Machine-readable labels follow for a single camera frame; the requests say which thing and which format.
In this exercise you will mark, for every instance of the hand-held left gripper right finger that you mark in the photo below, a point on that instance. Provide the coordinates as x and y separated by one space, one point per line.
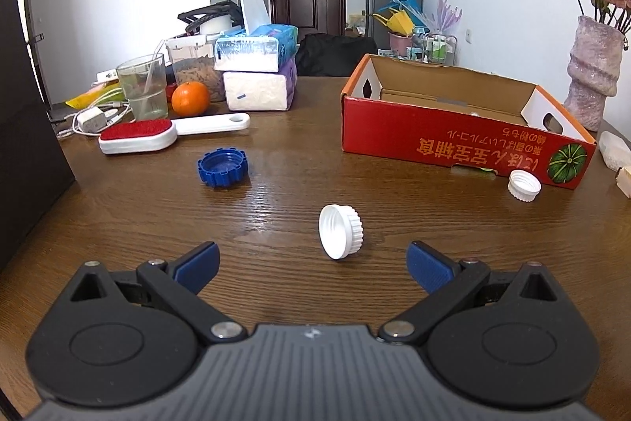
431 270

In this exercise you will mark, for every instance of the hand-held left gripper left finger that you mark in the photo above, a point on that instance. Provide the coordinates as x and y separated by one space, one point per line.
199 267

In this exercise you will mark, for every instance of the white ribbed plastic lid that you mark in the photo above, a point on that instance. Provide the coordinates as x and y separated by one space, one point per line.
340 231

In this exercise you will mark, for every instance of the red cardboard box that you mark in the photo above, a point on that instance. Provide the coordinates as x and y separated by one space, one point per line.
434 140

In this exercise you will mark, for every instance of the red and white lint brush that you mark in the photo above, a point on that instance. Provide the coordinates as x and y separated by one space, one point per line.
138 136

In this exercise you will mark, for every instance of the blue notched cap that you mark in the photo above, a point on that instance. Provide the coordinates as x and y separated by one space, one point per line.
223 167

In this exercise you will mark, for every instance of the small white bottle cap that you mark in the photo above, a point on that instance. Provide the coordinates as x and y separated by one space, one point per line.
525 185

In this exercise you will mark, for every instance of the orange fruit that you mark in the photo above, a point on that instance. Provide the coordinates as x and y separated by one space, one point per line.
190 99

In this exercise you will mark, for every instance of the clear drinking glass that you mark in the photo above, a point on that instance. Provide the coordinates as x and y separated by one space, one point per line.
143 95

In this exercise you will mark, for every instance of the white charger plug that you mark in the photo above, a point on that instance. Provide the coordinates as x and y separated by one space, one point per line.
91 119

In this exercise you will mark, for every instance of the purple tissue pack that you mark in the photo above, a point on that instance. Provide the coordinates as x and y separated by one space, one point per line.
259 89

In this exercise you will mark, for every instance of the clear glass straw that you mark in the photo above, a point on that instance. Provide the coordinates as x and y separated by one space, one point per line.
148 83

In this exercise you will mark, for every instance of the clear food container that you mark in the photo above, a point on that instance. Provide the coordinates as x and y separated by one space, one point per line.
192 68

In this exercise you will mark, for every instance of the yellow packet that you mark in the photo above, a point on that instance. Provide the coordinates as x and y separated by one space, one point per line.
86 98

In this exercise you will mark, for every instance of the white box with hand print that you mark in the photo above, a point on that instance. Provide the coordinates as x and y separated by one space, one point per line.
106 75

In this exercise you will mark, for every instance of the metal storage rack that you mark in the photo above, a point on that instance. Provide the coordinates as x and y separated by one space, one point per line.
436 48

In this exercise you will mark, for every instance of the blue tissue pack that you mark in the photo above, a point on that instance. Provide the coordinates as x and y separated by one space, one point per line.
256 48

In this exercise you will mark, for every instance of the pink bucket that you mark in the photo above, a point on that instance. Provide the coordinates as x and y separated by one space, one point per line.
400 42

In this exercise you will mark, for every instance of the blue and yellow plastic pile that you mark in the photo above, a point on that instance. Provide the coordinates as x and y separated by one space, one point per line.
397 19

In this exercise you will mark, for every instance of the white wall socket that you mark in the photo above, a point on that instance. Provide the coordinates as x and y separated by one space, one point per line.
468 37

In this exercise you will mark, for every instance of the purple wall decal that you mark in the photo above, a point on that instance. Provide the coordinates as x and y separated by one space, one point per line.
446 14

